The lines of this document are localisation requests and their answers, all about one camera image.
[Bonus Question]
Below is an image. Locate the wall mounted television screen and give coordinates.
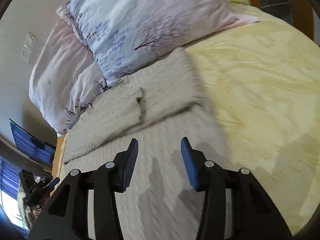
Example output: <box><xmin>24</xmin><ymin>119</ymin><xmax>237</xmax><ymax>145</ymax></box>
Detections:
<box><xmin>9</xmin><ymin>119</ymin><xmax>56</xmax><ymax>166</ymax></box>

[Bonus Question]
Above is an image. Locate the yellow patterned bedspread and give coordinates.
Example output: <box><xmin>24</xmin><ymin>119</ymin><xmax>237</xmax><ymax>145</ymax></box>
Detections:
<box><xmin>187</xmin><ymin>0</ymin><xmax>319</xmax><ymax>233</ymax></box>

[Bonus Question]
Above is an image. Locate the blue window curtain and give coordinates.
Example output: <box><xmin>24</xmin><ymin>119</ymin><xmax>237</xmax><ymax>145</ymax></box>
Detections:
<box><xmin>0</xmin><ymin>159</ymin><xmax>20</xmax><ymax>200</ymax></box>

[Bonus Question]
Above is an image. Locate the white wall switch plate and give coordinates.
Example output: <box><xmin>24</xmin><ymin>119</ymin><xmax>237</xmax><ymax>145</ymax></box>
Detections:
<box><xmin>20</xmin><ymin>33</ymin><xmax>36</xmax><ymax>64</ymax></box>

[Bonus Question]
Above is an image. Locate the beige cable knit sweater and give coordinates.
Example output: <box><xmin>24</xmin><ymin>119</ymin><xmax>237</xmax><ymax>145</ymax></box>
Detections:
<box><xmin>61</xmin><ymin>48</ymin><xmax>228</xmax><ymax>239</ymax></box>

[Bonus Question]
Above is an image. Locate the wooden bed frame edge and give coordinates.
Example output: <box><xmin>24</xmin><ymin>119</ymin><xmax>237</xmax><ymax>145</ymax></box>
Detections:
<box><xmin>52</xmin><ymin>134</ymin><xmax>67</xmax><ymax>179</ymax></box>

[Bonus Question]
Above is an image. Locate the wooden door frame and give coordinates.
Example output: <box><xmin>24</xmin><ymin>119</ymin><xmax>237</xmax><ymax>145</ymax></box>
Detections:
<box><xmin>250</xmin><ymin>0</ymin><xmax>314</xmax><ymax>40</ymax></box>

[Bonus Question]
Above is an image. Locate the pink pillow behind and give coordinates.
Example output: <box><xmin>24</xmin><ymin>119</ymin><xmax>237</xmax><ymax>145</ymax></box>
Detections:
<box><xmin>29</xmin><ymin>20</ymin><xmax>107</xmax><ymax>137</ymax></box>

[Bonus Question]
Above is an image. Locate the floral pillow pale blue pink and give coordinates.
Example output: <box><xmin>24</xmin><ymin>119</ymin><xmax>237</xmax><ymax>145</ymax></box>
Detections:
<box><xmin>57</xmin><ymin>0</ymin><xmax>258</xmax><ymax>86</ymax></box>

